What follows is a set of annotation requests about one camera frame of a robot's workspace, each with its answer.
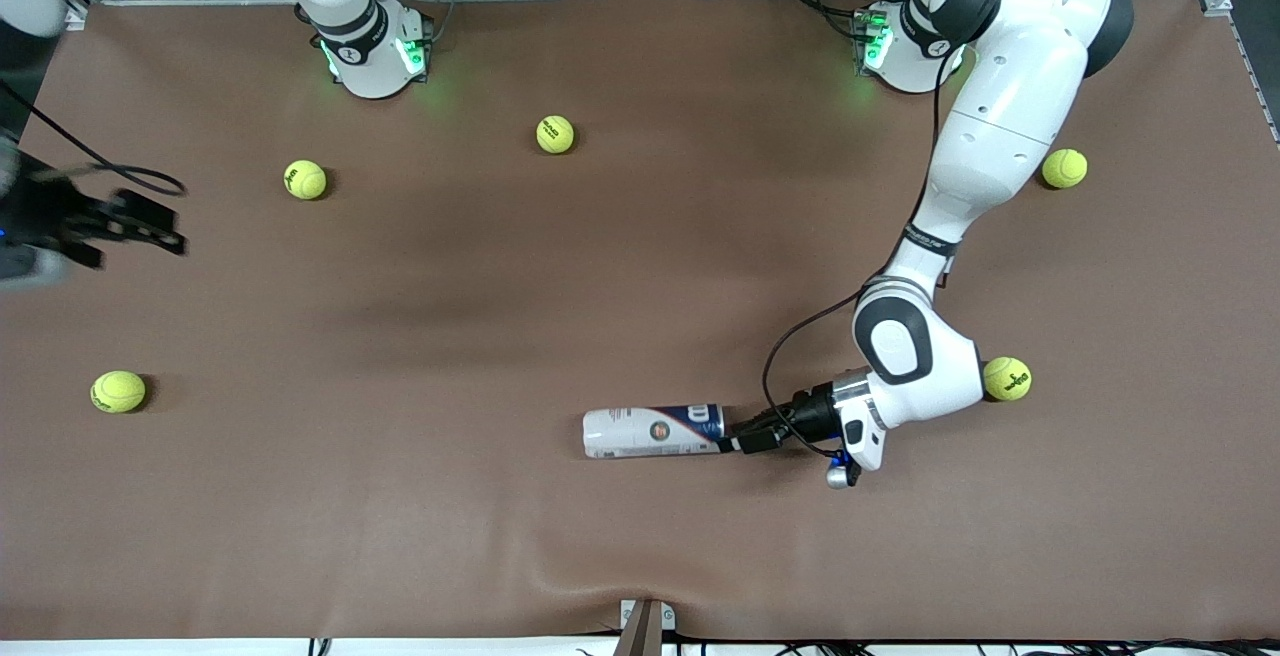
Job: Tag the brown table cover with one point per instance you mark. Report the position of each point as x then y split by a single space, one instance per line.
500 336

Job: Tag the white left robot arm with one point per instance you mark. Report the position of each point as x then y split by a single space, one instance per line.
1010 86

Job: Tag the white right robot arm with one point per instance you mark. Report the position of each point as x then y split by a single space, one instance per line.
370 66

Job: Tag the yellow-green tennis ball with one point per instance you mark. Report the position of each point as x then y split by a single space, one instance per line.
118 391
1010 378
555 134
1066 168
304 179

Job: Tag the grey metal camera mount bracket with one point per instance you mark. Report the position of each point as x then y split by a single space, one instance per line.
645 631

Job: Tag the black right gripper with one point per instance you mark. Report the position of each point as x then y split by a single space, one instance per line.
48 213

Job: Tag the white blue tennis ball can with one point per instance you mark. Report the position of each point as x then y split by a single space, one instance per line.
640 431

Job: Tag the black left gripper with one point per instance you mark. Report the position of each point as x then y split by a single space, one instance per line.
808 412

